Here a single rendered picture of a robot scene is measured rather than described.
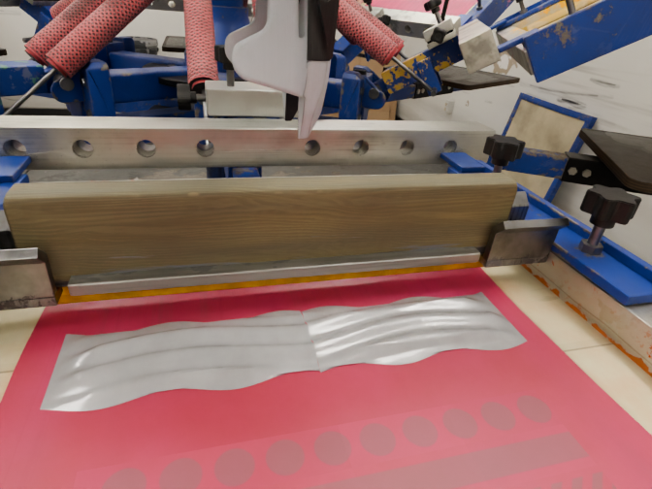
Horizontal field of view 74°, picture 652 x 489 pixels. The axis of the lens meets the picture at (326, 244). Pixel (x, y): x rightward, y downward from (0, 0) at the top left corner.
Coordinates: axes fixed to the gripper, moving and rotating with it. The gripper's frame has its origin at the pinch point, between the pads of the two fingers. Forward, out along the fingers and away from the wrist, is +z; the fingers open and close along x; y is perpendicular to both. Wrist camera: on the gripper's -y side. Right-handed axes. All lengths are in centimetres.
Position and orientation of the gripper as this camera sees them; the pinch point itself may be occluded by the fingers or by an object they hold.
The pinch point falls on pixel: (305, 111)
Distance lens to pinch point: 33.6
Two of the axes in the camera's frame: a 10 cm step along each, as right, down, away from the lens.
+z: -0.6, 8.7, 4.9
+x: 2.7, 4.9, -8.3
